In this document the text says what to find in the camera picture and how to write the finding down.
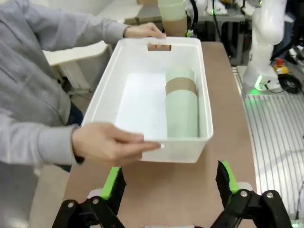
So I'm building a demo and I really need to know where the brown plastic cup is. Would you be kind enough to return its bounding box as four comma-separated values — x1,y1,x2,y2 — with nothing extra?
161,15,188,38
165,77,198,95

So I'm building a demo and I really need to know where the white desk top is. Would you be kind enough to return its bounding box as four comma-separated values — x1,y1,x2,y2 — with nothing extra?
97,0,164,26

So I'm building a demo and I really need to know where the black right arm cable sleeve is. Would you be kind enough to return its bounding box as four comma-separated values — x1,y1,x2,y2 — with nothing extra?
189,0,200,30

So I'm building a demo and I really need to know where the person in grey hoodie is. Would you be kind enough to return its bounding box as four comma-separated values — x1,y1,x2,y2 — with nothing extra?
0,0,84,228

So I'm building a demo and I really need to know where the person's right forearm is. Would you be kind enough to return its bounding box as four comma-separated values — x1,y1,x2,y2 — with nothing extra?
0,114,85,167

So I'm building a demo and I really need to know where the white power strip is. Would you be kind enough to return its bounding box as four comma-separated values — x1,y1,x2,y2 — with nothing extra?
288,46,304,62

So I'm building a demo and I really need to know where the green plastic cup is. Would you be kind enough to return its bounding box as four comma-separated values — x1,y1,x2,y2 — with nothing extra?
157,0,186,23
165,66,196,83
164,91,200,138

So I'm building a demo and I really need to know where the white side table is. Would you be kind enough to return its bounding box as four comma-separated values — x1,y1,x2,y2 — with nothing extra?
44,40,110,95

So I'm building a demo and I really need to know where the grey lab table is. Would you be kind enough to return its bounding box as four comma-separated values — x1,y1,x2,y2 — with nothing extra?
190,7,254,66

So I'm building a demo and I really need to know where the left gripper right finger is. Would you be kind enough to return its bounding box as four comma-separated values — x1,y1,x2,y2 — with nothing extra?
212,160,293,228

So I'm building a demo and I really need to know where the person's left forearm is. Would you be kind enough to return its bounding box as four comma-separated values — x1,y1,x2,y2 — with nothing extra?
28,7,130,52

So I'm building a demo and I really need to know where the yellow emergency stop box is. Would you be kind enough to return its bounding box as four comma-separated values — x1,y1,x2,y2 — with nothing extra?
273,59,289,75

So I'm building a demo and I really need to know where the white plastic basket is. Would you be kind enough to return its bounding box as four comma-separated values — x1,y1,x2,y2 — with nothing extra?
80,37,214,164

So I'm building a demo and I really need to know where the grey slotted aluminium plate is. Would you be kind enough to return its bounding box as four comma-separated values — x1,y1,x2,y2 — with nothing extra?
234,65,304,228

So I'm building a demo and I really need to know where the person's right hand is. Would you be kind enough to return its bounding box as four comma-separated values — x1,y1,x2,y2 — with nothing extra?
71,121,166,168

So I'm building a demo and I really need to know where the black coiled cable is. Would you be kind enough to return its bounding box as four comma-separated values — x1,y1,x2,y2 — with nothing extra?
279,76,304,95

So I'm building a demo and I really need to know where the person's left hand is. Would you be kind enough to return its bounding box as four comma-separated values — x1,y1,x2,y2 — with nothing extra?
123,22,167,40

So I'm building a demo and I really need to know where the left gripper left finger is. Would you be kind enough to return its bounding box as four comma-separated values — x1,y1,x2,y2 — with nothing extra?
52,166,127,228

